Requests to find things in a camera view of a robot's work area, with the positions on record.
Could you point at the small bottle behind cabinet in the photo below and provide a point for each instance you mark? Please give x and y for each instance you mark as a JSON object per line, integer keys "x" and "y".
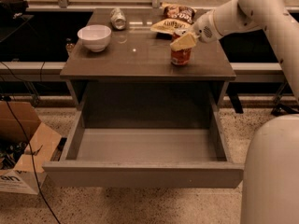
{"x": 69, "y": 45}

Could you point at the crushed silver can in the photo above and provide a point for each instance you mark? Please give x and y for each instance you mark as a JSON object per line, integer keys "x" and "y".
{"x": 117, "y": 18}

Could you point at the black bag on desk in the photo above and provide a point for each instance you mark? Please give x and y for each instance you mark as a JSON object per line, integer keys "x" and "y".
{"x": 10, "y": 9}

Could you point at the cardboard box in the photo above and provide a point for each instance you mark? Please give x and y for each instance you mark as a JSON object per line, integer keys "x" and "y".
{"x": 26, "y": 143}

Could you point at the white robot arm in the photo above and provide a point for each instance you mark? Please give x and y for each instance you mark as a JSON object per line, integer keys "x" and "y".
{"x": 270, "y": 192}

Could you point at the grey drawer cabinet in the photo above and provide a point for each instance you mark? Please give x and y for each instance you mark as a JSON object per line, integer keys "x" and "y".
{"x": 138, "y": 54}

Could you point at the brown chip bag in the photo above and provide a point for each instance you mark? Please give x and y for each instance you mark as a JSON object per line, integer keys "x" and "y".
{"x": 178, "y": 12}

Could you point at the white ceramic bowl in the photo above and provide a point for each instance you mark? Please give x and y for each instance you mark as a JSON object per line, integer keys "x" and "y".
{"x": 95, "y": 37}

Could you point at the red coke can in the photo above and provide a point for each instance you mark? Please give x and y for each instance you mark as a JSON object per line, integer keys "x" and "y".
{"x": 180, "y": 57}

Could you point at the yellow chip bag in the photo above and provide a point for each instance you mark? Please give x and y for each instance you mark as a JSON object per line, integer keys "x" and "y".
{"x": 169, "y": 26}

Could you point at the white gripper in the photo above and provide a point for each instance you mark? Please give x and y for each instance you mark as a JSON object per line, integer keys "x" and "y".
{"x": 204, "y": 29}

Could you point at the open grey top drawer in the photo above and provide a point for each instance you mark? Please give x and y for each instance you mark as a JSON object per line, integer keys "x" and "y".
{"x": 148, "y": 135}

